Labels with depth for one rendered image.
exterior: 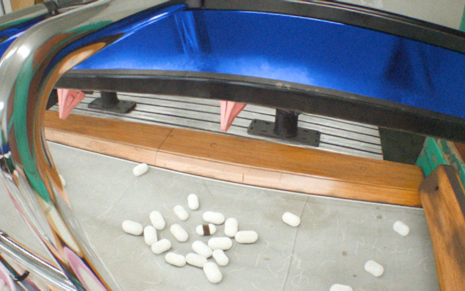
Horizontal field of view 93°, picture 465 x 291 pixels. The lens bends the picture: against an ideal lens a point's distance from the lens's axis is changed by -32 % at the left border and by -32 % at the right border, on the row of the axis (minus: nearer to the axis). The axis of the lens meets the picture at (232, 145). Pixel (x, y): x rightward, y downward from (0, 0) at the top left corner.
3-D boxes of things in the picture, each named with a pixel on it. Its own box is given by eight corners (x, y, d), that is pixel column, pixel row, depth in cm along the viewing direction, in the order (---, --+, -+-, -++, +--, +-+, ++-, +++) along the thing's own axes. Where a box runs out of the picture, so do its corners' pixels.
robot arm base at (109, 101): (122, 92, 89) (134, 83, 94) (82, 88, 94) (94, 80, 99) (126, 114, 93) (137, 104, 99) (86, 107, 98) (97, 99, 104)
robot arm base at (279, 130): (323, 122, 74) (324, 109, 79) (246, 107, 79) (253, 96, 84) (318, 148, 78) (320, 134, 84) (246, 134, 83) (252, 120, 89)
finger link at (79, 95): (59, 115, 53) (73, 74, 55) (40, 112, 54) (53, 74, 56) (77, 125, 60) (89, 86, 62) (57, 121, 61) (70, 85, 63)
